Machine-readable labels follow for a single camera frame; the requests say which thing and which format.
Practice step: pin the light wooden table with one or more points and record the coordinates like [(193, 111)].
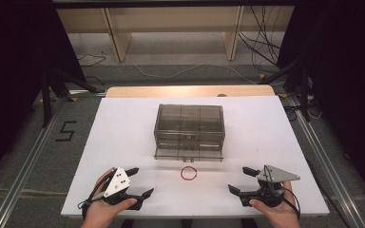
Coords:
[(171, 91)]

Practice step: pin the person's left hand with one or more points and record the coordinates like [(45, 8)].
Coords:
[(99, 212)]

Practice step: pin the red rubber band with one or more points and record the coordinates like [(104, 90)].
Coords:
[(181, 175)]

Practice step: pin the white board mat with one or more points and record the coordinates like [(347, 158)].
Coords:
[(123, 133)]

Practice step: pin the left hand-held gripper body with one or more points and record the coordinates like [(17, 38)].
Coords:
[(117, 182)]

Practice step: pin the black curtain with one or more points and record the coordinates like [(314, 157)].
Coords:
[(12, 79), (351, 95)]

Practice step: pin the black tripod stand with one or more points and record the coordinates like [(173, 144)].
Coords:
[(47, 101)]

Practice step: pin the light wooden bench frame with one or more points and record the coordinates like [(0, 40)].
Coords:
[(120, 38)]

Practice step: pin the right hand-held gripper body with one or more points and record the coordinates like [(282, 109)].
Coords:
[(277, 175)]

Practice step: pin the black metal stand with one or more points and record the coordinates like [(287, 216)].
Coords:
[(304, 95)]

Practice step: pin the person's right hand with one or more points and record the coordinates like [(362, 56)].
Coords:
[(282, 215)]

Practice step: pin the yellow tape piece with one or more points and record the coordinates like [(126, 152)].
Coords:
[(262, 76), (73, 99), (283, 95)]

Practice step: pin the aluminium floor rail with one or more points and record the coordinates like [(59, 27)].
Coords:
[(329, 164), (22, 177)]

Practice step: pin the clear grey plastic drawer box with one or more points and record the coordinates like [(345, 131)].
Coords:
[(189, 126)]

